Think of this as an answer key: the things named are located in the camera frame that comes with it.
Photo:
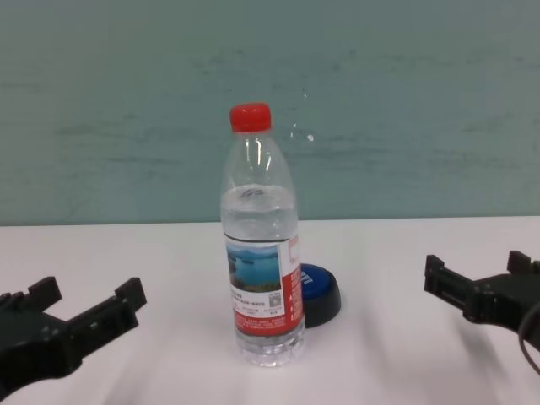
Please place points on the clear water bottle red cap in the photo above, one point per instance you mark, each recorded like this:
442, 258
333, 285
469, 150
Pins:
261, 219

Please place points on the blue push button black base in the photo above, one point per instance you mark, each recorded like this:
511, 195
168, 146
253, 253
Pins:
318, 291

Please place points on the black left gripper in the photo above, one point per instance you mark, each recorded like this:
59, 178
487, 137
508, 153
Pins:
34, 341

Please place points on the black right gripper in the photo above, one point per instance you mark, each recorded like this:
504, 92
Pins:
502, 299

